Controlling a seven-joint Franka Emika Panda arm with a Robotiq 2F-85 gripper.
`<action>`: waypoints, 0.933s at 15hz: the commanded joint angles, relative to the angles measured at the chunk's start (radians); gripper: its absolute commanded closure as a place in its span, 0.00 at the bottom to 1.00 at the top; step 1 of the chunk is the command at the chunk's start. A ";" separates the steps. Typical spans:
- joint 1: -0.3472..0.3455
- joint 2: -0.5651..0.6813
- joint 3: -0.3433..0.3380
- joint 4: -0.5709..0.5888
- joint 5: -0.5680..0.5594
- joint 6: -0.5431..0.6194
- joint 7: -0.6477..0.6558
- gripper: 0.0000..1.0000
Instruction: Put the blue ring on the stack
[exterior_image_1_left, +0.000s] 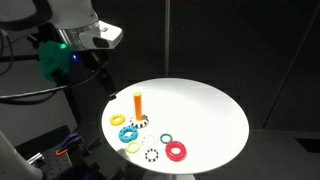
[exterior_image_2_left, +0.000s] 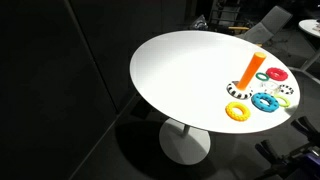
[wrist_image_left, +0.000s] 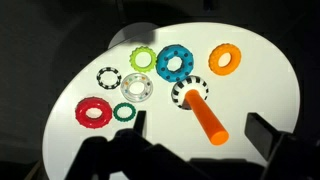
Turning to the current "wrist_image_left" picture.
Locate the orange stacking peg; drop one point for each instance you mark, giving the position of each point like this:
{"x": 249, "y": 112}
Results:
{"x": 206, "y": 116}

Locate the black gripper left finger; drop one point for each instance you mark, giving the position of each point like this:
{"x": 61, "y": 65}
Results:
{"x": 140, "y": 121}

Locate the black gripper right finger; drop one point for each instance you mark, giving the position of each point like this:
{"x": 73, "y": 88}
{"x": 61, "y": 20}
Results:
{"x": 261, "y": 133}

